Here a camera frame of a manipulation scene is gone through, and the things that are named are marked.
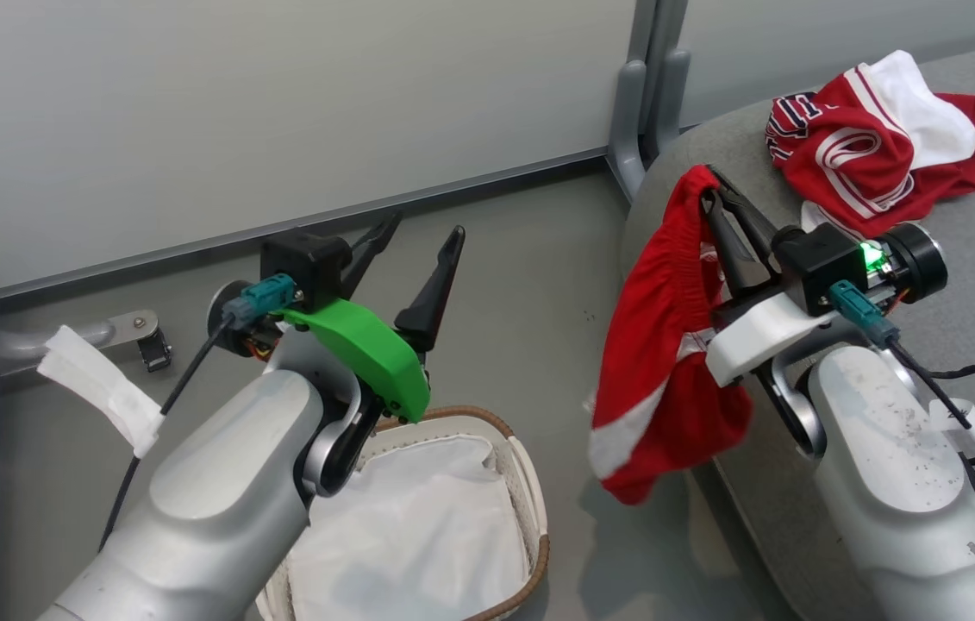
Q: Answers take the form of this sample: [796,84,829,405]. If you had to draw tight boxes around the grey double partition post foot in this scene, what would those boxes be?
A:
[607,0,695,204]

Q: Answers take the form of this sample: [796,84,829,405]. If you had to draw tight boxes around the grey partition bottom rail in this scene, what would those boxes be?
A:
[0,147,610,304]

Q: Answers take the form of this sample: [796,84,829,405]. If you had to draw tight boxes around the red shorts with white band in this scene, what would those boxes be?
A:
[586,164,754,506]

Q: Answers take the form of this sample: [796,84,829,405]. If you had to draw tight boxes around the teal camera connector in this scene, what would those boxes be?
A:
[222,273,297,329]
[828,279,903,349]

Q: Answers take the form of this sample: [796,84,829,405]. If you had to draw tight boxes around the woven white laundry basket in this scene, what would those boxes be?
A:
[254,405,552,621]

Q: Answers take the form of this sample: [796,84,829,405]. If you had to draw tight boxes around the teal left camera connector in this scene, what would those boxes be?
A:
[222,273,297,329]

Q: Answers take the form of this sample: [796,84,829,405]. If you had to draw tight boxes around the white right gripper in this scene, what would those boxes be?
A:
[699,164,838,388]

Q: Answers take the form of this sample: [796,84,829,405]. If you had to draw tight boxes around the teal right camera connector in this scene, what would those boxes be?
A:
[828,279,903,349]

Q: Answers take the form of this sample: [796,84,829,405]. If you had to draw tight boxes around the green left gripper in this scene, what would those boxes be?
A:
[280,211,466,424]

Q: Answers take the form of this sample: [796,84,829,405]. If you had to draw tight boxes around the black caster wheel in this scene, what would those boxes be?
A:
[137,331,174,374]

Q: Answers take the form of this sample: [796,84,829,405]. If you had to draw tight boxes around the red and white sports jersey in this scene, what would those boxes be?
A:
[764,49,975,242]

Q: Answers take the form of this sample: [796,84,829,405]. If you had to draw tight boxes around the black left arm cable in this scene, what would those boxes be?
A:
[98,315,235,553]

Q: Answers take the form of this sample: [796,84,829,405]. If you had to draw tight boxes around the white tape on left cable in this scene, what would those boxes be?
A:
[36,324,166,459]

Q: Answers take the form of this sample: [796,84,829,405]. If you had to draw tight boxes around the grey partition foot with caster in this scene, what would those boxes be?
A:
[0,244,160,377]

